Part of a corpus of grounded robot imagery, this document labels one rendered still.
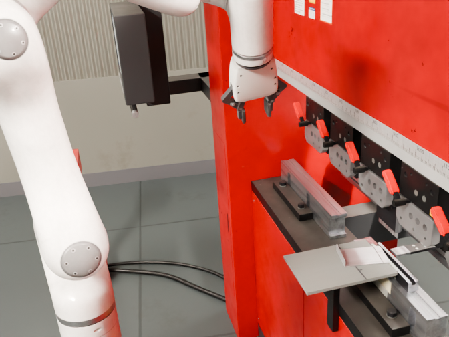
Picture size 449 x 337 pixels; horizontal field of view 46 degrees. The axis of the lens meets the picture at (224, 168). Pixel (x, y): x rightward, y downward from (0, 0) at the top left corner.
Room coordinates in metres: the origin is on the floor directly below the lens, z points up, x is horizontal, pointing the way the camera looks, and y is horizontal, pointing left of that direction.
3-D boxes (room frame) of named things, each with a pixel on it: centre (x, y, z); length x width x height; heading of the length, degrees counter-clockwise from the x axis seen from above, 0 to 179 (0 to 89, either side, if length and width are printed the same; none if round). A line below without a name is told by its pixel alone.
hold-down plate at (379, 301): (1.21, -0.40, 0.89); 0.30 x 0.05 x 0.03; 13
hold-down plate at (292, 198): (1.83, -0.26, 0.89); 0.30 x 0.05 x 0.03; 13
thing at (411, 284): (1.22, -0.46, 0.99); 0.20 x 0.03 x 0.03; 13
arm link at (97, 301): (0.91, 0.32, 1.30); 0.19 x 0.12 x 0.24; 24
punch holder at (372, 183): (1.29, -0.44, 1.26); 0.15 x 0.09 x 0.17; 13
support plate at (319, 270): (1.23, -0.30, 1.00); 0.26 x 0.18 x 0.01; 103
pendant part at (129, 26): (2.31, 0.37, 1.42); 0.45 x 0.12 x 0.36; 12
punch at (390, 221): (1.26, -0.45, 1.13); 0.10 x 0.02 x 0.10; 13
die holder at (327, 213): (1.80, -0.32, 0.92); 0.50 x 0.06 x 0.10; 13
